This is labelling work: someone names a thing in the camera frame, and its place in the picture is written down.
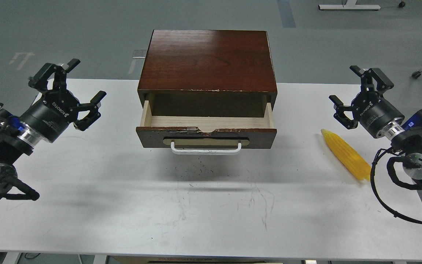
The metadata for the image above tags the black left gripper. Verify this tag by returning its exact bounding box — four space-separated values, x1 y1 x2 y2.
20 58 107 143

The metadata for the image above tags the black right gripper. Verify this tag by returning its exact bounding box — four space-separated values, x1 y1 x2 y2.
329 65 405 138

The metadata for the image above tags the yellow corn cob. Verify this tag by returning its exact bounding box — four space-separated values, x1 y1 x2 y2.
321 129 371 182

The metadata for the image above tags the wooden drawer with white handle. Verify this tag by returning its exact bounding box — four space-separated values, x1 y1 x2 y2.
136 100 277 155

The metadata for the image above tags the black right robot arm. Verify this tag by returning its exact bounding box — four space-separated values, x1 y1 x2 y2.
329 65 422 190

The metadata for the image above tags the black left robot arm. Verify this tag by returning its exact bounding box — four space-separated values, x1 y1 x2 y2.
0 59 107 201

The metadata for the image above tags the white table leg base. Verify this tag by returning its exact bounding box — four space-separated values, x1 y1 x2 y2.
318 0 381 11

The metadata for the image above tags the dark wooden cabinet box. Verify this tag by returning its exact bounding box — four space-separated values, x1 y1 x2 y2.
137 29 277 105

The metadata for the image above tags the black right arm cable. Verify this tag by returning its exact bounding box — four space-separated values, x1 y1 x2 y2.
370 148 422 229

